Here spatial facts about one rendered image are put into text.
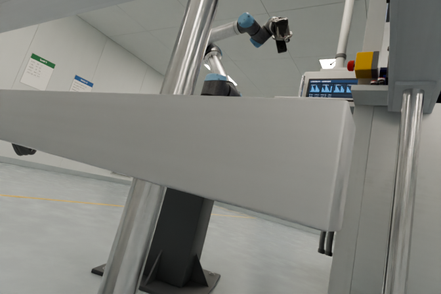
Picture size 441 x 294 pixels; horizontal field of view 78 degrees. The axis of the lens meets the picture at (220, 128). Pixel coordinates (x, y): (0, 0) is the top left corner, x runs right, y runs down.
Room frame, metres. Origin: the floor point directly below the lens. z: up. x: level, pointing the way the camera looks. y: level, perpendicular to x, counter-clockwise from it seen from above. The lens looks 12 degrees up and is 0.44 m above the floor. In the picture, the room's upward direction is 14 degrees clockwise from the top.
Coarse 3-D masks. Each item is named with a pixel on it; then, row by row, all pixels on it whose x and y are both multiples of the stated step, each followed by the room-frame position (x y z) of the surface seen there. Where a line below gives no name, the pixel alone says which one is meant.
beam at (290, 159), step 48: (0, 96) 0.66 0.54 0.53; (48, 96) 0.53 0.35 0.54; (96, 96) 0.44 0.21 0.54; (144, 96) 0.38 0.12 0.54; (192, 96) 0.33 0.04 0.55; (240, 96) 0.30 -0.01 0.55; (48, 144) 0.50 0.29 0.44; (96, 144) 0.42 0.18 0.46; (144, 144) 0.36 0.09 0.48; (192, 144) 0.32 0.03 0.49; (240, 144) 0.29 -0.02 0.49; (288, 144) 0.26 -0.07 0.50; (336, 144) 0.23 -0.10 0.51; (192, 192) 0.31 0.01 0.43; (240, 192) 0.28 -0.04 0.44; (288, 192) 0.25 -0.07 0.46; (336, 192) 0.24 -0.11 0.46
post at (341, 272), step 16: (384, 0) 0.93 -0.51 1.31; (368, 16) 0.95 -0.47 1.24; (384, 16) 0.92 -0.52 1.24; (368, 32) 0.95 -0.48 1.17; (368, 48) 0.94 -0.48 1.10; (368, 80) 0.93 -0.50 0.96; (368, 112) 0.93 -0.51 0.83; (368, 128) 0.92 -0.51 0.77; (368, 144) 0.92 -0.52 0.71; (352, 160) 0.94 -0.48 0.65; (352, 176) 0.94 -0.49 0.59; (352, 192) 0.94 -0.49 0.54; (352, 208) 0.93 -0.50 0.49; (352, 224) 0.93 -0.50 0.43; (336, 240) 0.95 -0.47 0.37; (352, 240) 0.92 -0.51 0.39; (336, 256) 0.95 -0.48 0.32; (352, 256) 0.92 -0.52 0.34; (336, 272) 0.94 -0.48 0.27; (352, 272) 0.92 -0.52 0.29; (336, 288) 0.94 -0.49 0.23
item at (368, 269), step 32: (384, 128) 0.90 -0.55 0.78; (384, 160) 0.89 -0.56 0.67; (384, 192) 0.88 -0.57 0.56; (416, 192) 0.84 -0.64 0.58; (384, 224) 0.88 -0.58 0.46; (416, 224) 0.83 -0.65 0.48; (384, 256) 0.87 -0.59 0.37; (416, 256) 0.83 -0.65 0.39; (352, 288) 0.92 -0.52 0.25; (416, 288) 0.83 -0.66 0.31
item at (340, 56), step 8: (352, 0) 2.01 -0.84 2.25; (352, 8) 2.01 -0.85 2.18; (344, 16) 2.03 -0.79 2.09; (344, 24) 2.02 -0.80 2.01; (344, 32) 2.01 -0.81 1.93; (344, 40) 2.01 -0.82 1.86; (344, 48) 2.01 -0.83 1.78; (336, 56) 2.03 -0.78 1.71; (344, 56) 2.00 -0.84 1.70; (336, 64) 2.03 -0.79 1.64
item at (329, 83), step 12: (312, 72) 2.07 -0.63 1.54; (324, 72) 2.01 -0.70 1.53; (336, 72) 1.96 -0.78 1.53; (348, 72) 1.91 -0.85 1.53; (312, 84) 2.05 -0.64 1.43; (324, 84) 2.00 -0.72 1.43; (336, 84) 1.95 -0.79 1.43; (348, 84) 1.90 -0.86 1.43; (312, 96) 2.04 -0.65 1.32; (324, 96) 1.99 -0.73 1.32; (336, 96) 1.94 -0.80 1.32; (348, 96) 1.89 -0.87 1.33
